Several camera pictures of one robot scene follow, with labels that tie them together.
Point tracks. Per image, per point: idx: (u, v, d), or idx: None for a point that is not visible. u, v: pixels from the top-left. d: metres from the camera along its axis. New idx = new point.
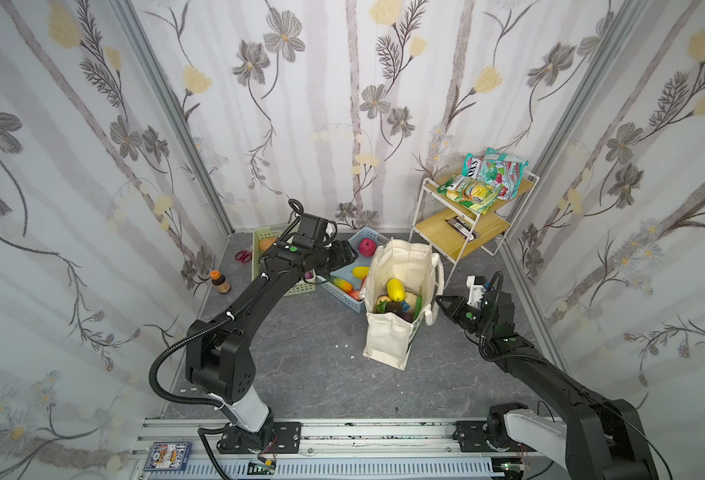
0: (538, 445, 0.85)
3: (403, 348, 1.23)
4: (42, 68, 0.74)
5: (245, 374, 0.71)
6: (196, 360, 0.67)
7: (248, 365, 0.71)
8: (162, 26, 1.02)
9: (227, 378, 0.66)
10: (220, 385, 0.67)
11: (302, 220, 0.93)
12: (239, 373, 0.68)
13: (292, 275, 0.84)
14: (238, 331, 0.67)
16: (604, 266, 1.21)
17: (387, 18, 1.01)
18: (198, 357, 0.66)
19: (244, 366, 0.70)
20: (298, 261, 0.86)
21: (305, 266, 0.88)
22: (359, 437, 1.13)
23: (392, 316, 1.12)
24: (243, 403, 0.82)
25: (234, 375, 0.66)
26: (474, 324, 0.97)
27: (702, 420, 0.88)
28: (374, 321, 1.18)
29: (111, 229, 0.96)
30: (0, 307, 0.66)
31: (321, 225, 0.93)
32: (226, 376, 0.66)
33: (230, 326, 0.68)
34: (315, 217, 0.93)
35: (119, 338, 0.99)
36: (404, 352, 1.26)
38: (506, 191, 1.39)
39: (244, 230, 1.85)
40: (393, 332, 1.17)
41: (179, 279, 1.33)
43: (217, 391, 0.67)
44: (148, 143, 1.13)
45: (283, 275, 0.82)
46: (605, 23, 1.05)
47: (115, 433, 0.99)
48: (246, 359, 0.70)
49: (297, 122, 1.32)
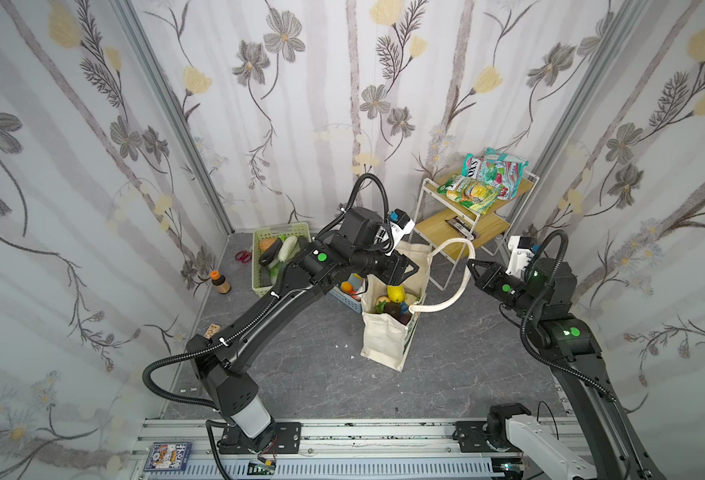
0: (542, 464, 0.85)
3: (399, 350, 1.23)
4: (42, 68, 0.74)
5: (241, 395, 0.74)
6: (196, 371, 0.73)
7: (245, 386, 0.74)
8: (162, 26, 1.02)
9: (216, 400, 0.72)
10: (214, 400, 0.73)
11: (346, 221, 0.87)
12: (229, 397, 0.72)
13: (311, 289, 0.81)
14: (227, 360, 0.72)
16: (604, 266, 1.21)
17: (387, 18, 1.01)
18: (196, 367, 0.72)
19: (237, 389, 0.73)
20: (324, 273, 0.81)
21: (333, 277, 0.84)
22: (359, 437, 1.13)
23: (387, 317, 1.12)
24: (246, 409, 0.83)
25: (220, 401, 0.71)
26: (513, 298, 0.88)
27: (702, 420, 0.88)
28: (371, 321, 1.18)
29: (111, 229, 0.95)
30: (0, 307, 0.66)
31: (366, 228, 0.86)
32: (216, 398, 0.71)
33: (222, 353, 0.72)
34: (361, 217, 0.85)
35: (119, 338, 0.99)
36: (400, 353, 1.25)
38: (505, 191, 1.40)
39: (244, 230, 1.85)
40: (389, 332, 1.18)
41: (179, 279, 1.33)
43: (213, 400, 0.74)
44: (148, 143, 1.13)
45: (297, 294, 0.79)
46: (605, 23, 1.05)
47: (115, 433, 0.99)
48: (238, 384, 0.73)
49: (297, 122, 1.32)
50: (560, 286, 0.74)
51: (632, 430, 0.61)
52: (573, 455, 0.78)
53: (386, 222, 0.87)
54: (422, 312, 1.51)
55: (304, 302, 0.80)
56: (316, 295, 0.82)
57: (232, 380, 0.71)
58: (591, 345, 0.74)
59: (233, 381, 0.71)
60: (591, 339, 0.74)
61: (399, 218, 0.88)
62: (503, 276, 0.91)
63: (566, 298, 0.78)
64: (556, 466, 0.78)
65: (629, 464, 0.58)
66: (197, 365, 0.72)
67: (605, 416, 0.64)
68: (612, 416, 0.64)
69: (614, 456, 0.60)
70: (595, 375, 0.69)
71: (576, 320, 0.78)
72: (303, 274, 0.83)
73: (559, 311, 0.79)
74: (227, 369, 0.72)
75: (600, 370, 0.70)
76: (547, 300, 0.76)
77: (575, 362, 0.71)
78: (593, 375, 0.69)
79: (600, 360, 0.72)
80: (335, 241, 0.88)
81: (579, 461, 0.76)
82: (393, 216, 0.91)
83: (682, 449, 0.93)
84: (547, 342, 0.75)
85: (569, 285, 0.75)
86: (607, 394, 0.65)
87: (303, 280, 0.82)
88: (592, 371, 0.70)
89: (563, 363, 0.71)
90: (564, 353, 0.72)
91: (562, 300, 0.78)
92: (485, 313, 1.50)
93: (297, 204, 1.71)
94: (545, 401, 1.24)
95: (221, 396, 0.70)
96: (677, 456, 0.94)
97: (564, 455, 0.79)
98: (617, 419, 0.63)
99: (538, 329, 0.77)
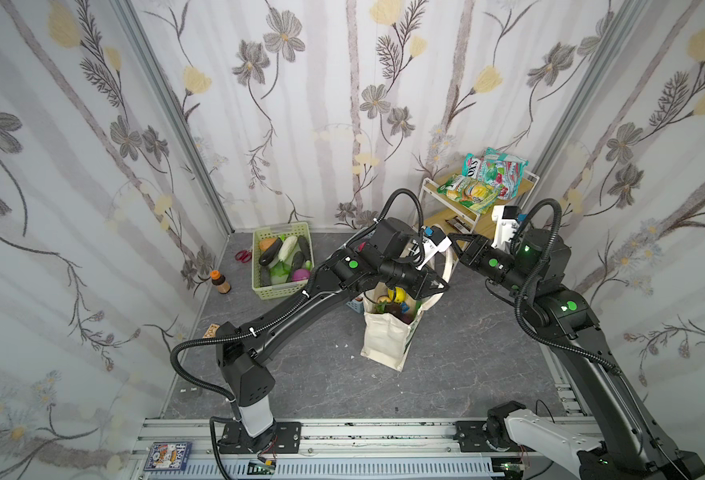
0: (547, 453, 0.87)
3: (399, 350, 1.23)
4: (42, 68, 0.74)
5: (259, 387, 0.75)
6: (220, 356, 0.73)
7: (264, 380, 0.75)
8: (162, 25, 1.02)
9: (237, 389, 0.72)
10: (234, 389, 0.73)
11: (377, 231, 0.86)
12: (249, 388, 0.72)
13: (339, 295, 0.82)
14: (253, 350, 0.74)
16: (604, 266, 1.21)
17: (387, 18, 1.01)
18: (221, 353, 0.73)
19: (259, 381, 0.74)
20: (353, 281, 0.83)
21: (361, 285, 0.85)
22: (359, 437, 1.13)
23: (390, 317, 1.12)
24: (253, 407, 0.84)
25: (243, 389, 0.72)
26: (501, 274, 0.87)
27: (702, 420, 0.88)
28: (372, 320, 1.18)
29: (111, 229, 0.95)
30: (0, 307, 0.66)
31: (397, 239, 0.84)
32: (237, 387, 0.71)
33: (249, 342, 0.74)
34: (394, 229, 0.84)
35: (119, 338, 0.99)
36: (401, 353, 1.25)
38: (506, 191, 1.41)
39: (244, 230, 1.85)
40: (391, 332, 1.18)
41: (179, 279, 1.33)
43: (231, 389, 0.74)
44: (148, 143, 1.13)
45: (326, 298, 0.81)
46: (605, 23, 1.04)
47: (115, 433, 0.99)
48: (261, 375, 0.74)
49: (297, 122, 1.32)
50: (555, 259, 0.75)
51: (639, 401, 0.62)
52: (571, 433, 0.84)
53: (418, 236, 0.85)
54: (422, 312, 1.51)
55: (331, 304, 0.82)
56: (341, 301, 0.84)
57: (256, 370, 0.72)
58: (588, 316, 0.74)
59: (257, 372, 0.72)
60: (587, 310, 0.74)
61: (434, 234, 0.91)
62: (487, 250, 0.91)
63: (558, 271, 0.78)
64: (559, 447, 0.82)
65: (641, 437, 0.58)
66: (222, 351, 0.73)
67: (614, 391, 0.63)
68: (620, 390, 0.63)
69: (626, 430, 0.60)
70: (598, 350, 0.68)
71: (569, 291, 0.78)
72: (332, 278, 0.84)
73: (552, 284, 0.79)
74: (252, 358, 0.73)
75: (601, 343, 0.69)
76: (542, 276, 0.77)
77: (576, 338, 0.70)
78: (596, 350, 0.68)
79: (599, 332, 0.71)
80: (366, 249, 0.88)
81: (578, 437, 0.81)
82: (427, 231, 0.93)
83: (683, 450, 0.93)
84: (546, 319, 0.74)
85: (563, 258, 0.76)
86: (613, 368, 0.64)
87: (333, 284, 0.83)
88: (594, 346, 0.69)
89: (565, 341, 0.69)
90: (564, 331, 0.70)
91: (555, 274, 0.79)
92: (484, 313, 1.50)
93: (296, 204, 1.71)
94: (545, 401, 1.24)
95: (244, 385, 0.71)
96: None
97: (564, 435, 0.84)
98: (624, 393, 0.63)
99: (534, 307, 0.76)
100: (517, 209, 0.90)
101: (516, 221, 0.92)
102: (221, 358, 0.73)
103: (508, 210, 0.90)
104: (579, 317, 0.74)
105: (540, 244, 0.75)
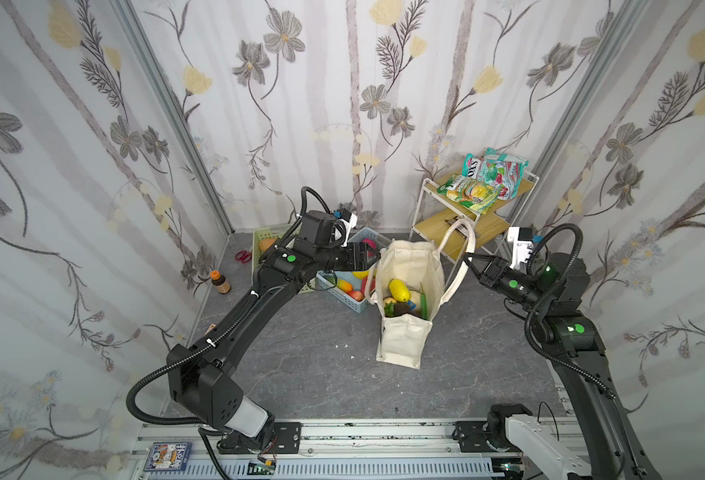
0: (539, 462, 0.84)
3: (418, 347, 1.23)
4: (42, 68, 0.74)
5: (229, 400, 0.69)
6: (178, 386, 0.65)
7: (233, 390, 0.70)
8: (162, 25, 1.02)
9: (209, 407, 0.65)
10: (204, 412, 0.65)
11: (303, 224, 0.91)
12: (220, 402, 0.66)
13: (288, 289, 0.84)
14: (217, 360, 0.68)
16: (604, 266, 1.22)
17: (387, 18, 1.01)
18: (178, 381, 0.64)
19: (229, 392, 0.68)
20: (296, 270, 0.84)
21: (304, 275, 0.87)
22: (359, 437, 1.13)
23: (408, 316, 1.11)
24: (238, 413, 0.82)
25: (216, 405, 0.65)
26: (522, 295, 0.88)
27: (702, 420, 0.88)
28: (390, 324, 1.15)
29: (111, 229, 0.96)
30: (1, 308, 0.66)
31: (323, 228, 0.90)
32: (208, 404, 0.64)
33: (211, 353, 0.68)
34: (318, 218, 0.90)
35: (119, 338, 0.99)
36: (419, 350, 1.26)
38: (505, 191, 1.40)
39: (244, 230, 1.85)
40: (409, 332, 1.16)
41: (179, 279, 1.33)
43: (198, 415, 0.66)
44: (148, 143, 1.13)
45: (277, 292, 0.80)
46: (605, 23, 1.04)
47: (115, 433, 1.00)
48: (230, 386, 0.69)
49: (297, 122, 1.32)
50: (571, 285, 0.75)
51: (629, 428, 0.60)
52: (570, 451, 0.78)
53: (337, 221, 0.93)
54: None
55: (283, 297, 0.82)
56: (292, 293, 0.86)
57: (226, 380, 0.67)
58: (596, 342, 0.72)
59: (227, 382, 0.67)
60: (595, 336, 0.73)
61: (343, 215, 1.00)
62: (507, 271, 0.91)
63: (575, 295, 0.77)
64: (552, 462, 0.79)
65: (624, 461, 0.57)
66: (179, 380, 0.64)
67: (604, 412, 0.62)
68: (611, 413, 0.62)
69: (609, 452, 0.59)
70: (597, 372, 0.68)
71: (583, 317, 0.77)
72: (275, 274, 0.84)
73: (567, 307, 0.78)
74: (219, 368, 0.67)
75: (602, 367, 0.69)
76: (556, 296, 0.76)
77: (577, 357, 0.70)
78: (595, 372, 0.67)
79: (603, 358, 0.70)
80: (297, 243, 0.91)
81: (576, 458, 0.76)
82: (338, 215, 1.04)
83: (680, 450, 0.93)
84: (551, 337, 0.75)
85: (581, 284, 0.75)
86: (608, 391, 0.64)
87: (278, 279, 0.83)
88: (594, 368, 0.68)
89: (565, 358, 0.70)
90: (566, 348, 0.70)
91: (571, 298, 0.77)
92: (484, 313, 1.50)
93: (296, 204, 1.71)
94: (546, 402, 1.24)
95: (215, 399, 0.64)
96: (677, 456, 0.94)
97: (560, 452, 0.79)
98: (616, 417, 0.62)
99: (542, 323, 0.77)
100: (531, 232, 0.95)
101: (530, 242, 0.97)
102: (181, 388, 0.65)
103: (522, 232, 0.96)
104: (587, 341, 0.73)
105: (563, 265, 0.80)
